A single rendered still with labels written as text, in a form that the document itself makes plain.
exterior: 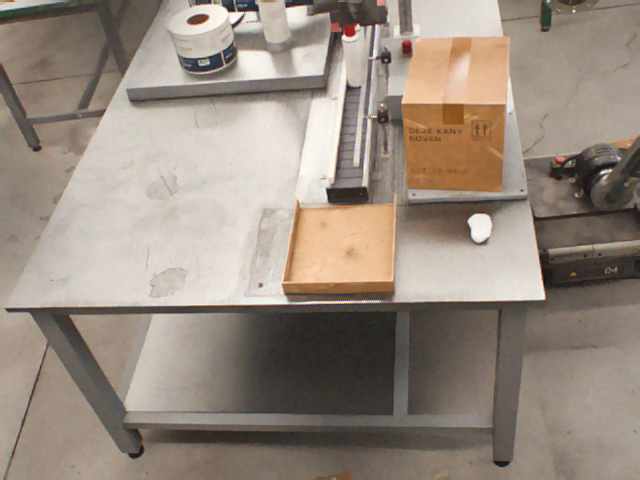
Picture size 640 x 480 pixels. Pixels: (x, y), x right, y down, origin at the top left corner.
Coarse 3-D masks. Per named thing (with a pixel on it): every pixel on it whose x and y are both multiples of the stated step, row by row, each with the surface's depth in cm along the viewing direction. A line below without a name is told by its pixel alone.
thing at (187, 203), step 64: (448, 0) 262; (384, 64) 237; (128, 128) 232; (192, 128) 227; (256, 128) 222; (320, 128) 217; (64, 192) 212; (128, 192) 208; (192, 192) 204; (256, 192) 200; (320, 192) 196; (384, 192) 193; (64, 256) 192; (128, 256) 189; (192, 256) 185; (256, 256) 182; (448, 256) 173; (512, 256) 170
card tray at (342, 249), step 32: (320, 224) 187; (352, 224) 185; (384, 224) 183; (288, 256) 176; (320, 256) 178; (352, 256) 177; (384, 256) 175; (288, 288) 170; (320, 288) 169; (352, 288) 168; (384, 288) 167
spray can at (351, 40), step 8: (344, 32) 210; (352, 32) 209; (344, 40) 210; (352, 40) 210; (344, 48) 213; (352, 48) 211; (360, 48) 213; (344, 56) 215; (352, 56) 213; (360, 56) 215; (352, 64) 215; (360, 64) 216; (352, 72) 217; (360, 72) 218; (352, 80) 219; (360, 80) 219
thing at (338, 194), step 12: (372, 72) 226; (372, 84) 221; (372, 96) 217; (336, 108) 215; (372, 108) 212; (372, 120) 211; (372, 132) 209; (336, 192) 190; (348, 192) 190; (360, 192) 189
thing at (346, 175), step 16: (368, 64) 229; (368, 80) 223; (352, 96) 218; (368, 96) 217; (352, 112) 212; (352, 128) 206; (352, 144) 201; (352, 160) 196; (336, 176) 192; (352, 176) 191
